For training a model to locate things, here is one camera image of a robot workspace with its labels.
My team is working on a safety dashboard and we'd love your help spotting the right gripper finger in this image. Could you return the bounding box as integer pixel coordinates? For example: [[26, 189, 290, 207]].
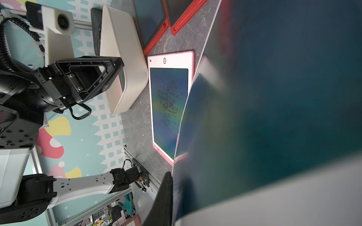
[[142, 172, 173, 226]]

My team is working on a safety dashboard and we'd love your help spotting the red writing tablet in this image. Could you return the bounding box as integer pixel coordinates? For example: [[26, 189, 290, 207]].
[[133, 0, 170, 55], [164, 0, 207, 36]]

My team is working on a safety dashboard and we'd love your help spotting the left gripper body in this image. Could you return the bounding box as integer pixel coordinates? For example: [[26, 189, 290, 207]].
[[1, 59, 74, 148]]

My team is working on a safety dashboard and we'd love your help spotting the cream plastic storage box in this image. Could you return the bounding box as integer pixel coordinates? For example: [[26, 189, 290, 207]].
[[100, 6, 149, 115]]

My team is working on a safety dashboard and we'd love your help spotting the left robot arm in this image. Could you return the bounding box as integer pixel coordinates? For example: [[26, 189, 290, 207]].
[[1, 56, 142, 224]]

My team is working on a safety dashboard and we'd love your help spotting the pink writing tablet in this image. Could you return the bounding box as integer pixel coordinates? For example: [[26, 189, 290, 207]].
[[173, 1, 362, 226], [147, 51, 195, 165]]

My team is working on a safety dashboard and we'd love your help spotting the black case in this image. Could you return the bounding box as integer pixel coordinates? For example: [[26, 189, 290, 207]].
[[90, 8, 102, 56]]

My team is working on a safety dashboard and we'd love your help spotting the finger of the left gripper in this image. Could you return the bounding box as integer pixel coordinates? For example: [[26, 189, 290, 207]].
[[55, 56, 124, 103]]

